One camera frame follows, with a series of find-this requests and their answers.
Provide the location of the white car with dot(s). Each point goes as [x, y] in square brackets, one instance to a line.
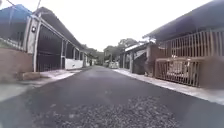
[114, 65]

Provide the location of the building with reddish metal fence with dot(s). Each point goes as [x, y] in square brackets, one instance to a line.
[186, 50]

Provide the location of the row of trees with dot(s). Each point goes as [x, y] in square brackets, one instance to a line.
[126, 43]

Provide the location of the grey asphalt road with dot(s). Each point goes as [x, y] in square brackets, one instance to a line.
[100, 86]

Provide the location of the pale pole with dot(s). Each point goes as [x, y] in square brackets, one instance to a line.
[36, 50]

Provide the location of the building with dark gate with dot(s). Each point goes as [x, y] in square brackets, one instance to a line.
[50, 50]

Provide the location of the blue-roofed building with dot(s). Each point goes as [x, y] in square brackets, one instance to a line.
[15, 15]

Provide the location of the concrete pavement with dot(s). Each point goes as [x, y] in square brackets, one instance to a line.
[186, 89]
[13, 89]

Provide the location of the building with pale roof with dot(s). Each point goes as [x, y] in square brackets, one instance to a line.
[138, 58]

